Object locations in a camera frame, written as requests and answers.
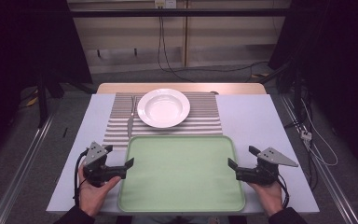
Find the white cable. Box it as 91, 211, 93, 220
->
300, 98, 339, 167

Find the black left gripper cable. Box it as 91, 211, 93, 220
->
73, 148, 90, 207

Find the person's left hand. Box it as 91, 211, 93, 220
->
77, 165, 122, 217

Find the person's right hand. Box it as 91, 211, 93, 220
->
248, 182, 284, 217

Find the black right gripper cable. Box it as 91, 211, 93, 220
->
272, 173, 291, 210

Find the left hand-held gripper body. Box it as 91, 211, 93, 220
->
82, 141, 128, 188

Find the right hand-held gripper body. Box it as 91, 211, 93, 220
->
235, 147, 299, 187

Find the white deep plate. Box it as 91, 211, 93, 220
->
136, 88, 191, 130

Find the striped placemat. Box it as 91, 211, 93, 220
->
102, 91, 224, 149

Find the green tray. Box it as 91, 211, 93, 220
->
117, 134, 247, 214

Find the white wall socket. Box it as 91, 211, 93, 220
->
154, 0, 178, 9

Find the black hanging cable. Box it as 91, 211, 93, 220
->
157, 7, 269, 83

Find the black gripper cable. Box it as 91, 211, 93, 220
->
272, 173, 291, 210
73, 148, 90, 207

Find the metal floor rail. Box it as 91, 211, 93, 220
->
0, 114, 57, 224
280, 93, 358, 224

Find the black stand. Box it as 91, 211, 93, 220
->
35, 73, 65, 129
259, 60, 306, 129

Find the silver fork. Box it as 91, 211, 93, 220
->
127, 94, 138, 140

